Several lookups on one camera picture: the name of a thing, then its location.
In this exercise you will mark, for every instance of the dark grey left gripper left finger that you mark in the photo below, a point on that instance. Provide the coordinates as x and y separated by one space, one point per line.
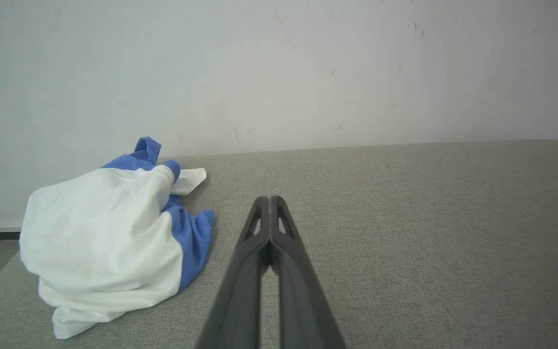
240 291

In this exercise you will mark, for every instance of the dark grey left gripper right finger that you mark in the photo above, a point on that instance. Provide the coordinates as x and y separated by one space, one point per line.
298 291

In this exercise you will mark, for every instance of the white and blue sweatshirt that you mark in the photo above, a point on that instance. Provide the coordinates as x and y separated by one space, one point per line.
104 232

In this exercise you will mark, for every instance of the grey fabric sofa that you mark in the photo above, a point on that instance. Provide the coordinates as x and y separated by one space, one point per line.
429 242

